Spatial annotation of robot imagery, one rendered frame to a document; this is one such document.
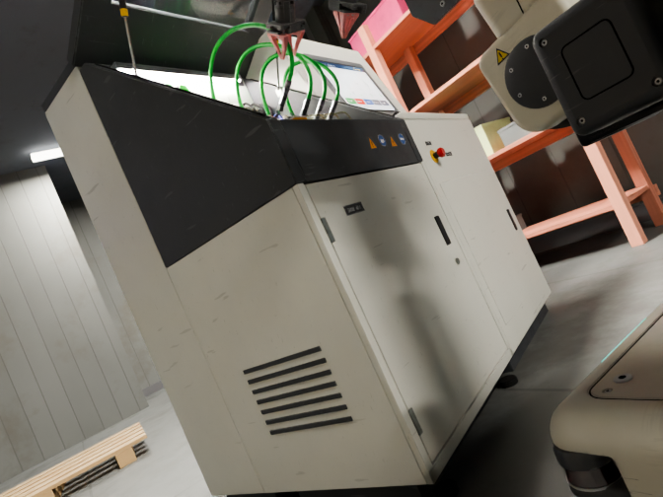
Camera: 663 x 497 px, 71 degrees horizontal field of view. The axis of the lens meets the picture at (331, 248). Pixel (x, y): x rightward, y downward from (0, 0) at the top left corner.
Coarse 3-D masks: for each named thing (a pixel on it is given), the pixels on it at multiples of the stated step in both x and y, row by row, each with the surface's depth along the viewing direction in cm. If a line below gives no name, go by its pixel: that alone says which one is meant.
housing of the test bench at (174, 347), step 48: (48, 96) 153; (96, 144) 144; (96, 192) 150; (144, 240) 141; (144, 288) 146; (144, 336) 153; (192, 336) 138; (192, 384) 143; (192, 432) 149; (240, 480) 140
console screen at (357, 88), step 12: (324, 60) 201; (336, 60) 211; (324, 72) 193; (336, 72) 202; (348, 72) 211; (360, 72) 221; (348, 84) 203; (360, 84) 212; (372, 84) 222; (348, 96) 195; (360, 96) 203; (372, 96) 212; (384, 96) 223; (372, 108) 203; (384, 108) 212; (396, 108) 223
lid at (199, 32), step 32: (96, 0) 131; (128, 0) 140; (160, 0) 147; (192, 0) 156; (224, 0) 165; (256, 0) 175; (96, 32) 137; (160, 32) 152; (192, 32) 161; (224, 32) 171; (256, 32) 183; (160, 64) 160; (192, 64) 170; (224, 64) 181
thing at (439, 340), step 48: (336, 192) 113; (384, 192) 130; (432, 192) 154; (336, 240) 106; (384, 240) 121; (432, 240) 142; (384, 288) 113; (432, 288) 131; (384, 336) 106; (432, 336) 121; (480, 336) 142; (432, 384) 113; (480, 384) 131; (432, 432) 106
